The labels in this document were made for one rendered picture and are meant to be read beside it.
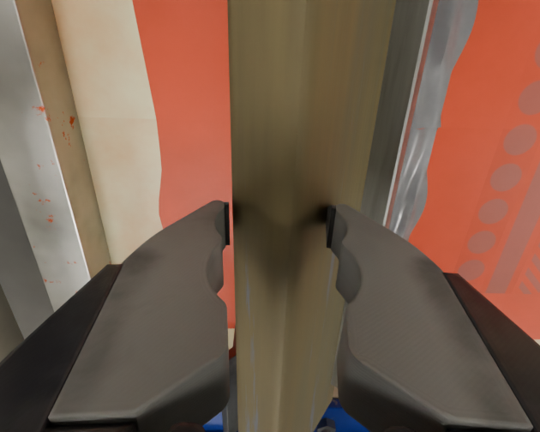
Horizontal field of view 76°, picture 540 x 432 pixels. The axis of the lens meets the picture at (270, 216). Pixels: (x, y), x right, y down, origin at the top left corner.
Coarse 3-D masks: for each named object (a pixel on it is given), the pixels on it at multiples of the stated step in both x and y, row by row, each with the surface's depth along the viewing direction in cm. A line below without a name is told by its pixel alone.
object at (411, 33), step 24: (408, 0) 13; (432, 0) 12; (408, 24) 13; (432, 24) 13; (408, 48) 13; (384, 72) 14; (408, 72) 14; (384, 96) 14; (408, 96) 14; (384, 120) 15; (408, 120) 14; (384, 144) 15; (384, 168) 16; (384, 192) 16; (384, 216) 16; (336, 360) 22; (336, 384) 23
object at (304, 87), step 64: (256, 0) 9; (320, 0) 9; (384, 0) 12; (256, 64) 10; (320, 64) 10; (384, 64) 14; (256, 128) 11; (320, 128) 11; (256, 192) 12; (320, 192) 12; (256, 256) 13; (320, 256) 14; (256, 320) 14; (320, 320) 17; (256, 384) 16; (320, 384) 21
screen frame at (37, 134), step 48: (0, 0) 18; (48, 0) 21; (0, 48) 19; (48, 48) 21; (0, 96) 20; (48, 96) 21; (0, 144) 22; (48, 144) 22; (48, 192) 23; (48, 240) 25; (96, 240) 27; (48, 288) 27
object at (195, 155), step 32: (160, 128) 25; (192, 128) 25; (224, 128) 25; (448, 128) 25; (192, 160) 26; (224, 160) 26; (448, 160) 26; (480, 160) 26; (160, 192) 27; (192, 192) 27; (224, 192) 27; (448, 192) 27; (480, 192) 27; (448, 224) 28; (224, 256) 30; (448, 256) 30; (224, 288) 32; (512, 320) 33
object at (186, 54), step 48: (144, 0) 21; (192, 0) 21; (480, 0) 21; (528, 0) 21; (144, 48) 22; (192, 48) 22; (480, 48) 22; (528, 48) 22; (192, 96) 24; (480, 96) 24
